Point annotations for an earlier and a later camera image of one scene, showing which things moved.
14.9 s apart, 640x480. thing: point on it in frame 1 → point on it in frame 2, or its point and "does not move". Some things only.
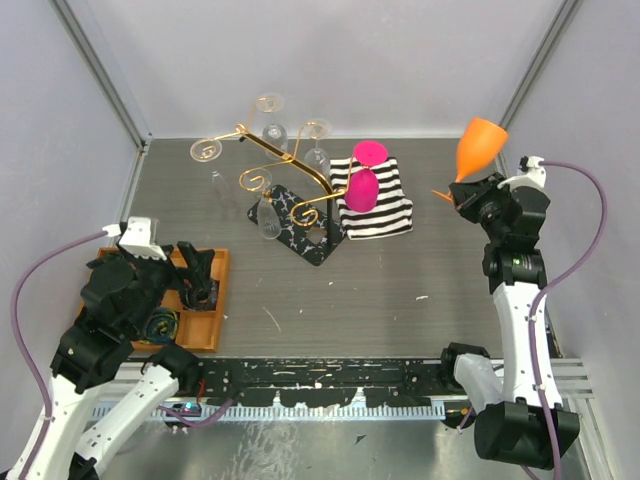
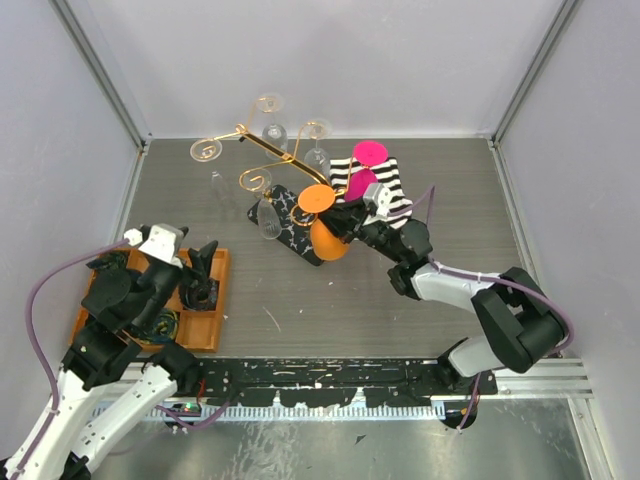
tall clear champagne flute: x=260 y=180 does not move
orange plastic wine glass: x=479 y=146 → x=326 y=241
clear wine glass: x=273 y=135 does not move
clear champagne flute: x=207 y=151 does not move
